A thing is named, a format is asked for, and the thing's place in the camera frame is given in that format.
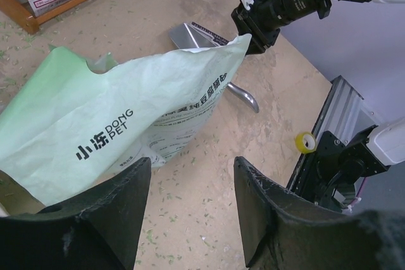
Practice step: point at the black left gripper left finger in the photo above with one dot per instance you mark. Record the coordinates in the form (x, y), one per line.
(96, 229)

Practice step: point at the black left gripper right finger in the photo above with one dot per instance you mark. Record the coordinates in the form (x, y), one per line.
(281, 230)

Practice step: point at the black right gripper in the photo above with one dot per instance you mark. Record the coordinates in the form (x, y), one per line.
(261, 39)

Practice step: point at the black white bag sealing strip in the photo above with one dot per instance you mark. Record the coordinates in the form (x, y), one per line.
(211, 36)

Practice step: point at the silver metal scoop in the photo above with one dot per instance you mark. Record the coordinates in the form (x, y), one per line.
(185, 37)

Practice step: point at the green cat litter bag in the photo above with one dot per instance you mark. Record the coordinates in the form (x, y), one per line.
(68, 125)

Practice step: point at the yellow tape roll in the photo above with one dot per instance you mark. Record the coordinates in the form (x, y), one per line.
(305, 142)

